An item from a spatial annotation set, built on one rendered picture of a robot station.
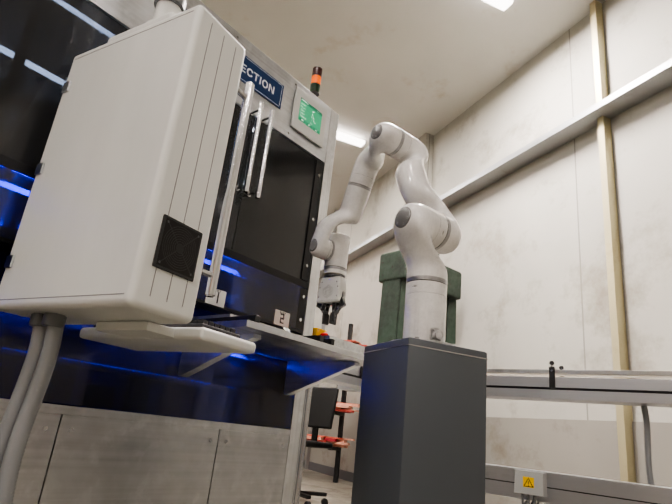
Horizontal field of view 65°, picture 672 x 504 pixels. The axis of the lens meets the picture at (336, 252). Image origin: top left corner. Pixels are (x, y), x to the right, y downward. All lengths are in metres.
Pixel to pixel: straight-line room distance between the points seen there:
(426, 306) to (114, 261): 0.82
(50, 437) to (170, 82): 0.98
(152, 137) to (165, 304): 0.37
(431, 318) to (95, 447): 1.01
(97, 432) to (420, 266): 1.04
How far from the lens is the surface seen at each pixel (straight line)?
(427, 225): 1.53
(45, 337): 1.38
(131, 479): 1.79
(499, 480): 2.58
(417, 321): 1.48
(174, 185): 1.20
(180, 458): 1.88
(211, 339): 1.25
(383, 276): 5.20
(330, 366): 2.01
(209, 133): 1.31
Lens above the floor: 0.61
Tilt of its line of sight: 19 degrees up
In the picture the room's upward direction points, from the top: 6 degrees clockwise
